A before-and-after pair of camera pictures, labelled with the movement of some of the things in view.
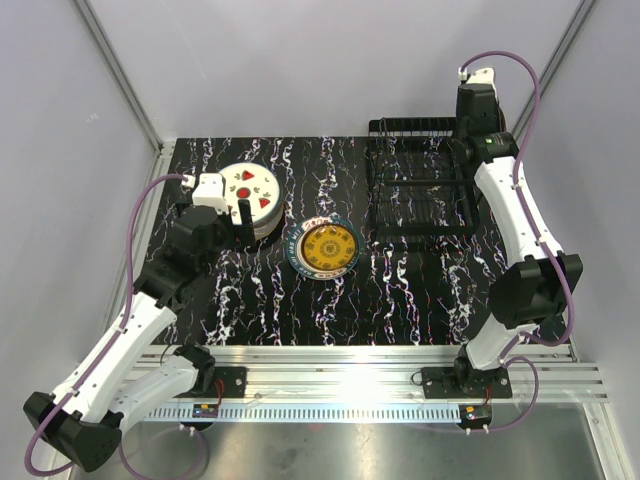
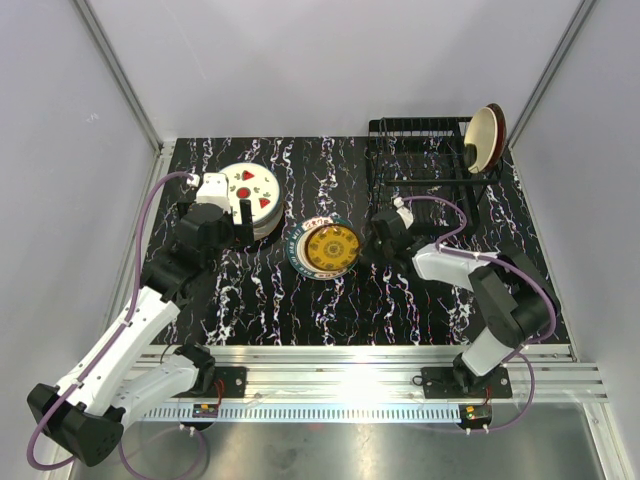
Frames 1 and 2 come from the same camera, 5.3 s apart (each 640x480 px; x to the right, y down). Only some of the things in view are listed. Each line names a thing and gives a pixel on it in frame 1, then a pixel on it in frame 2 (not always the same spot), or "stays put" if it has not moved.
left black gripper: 242,233 stays put
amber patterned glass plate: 328,246 stays put
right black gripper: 495,113 → 366,248
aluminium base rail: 376,372 stays put
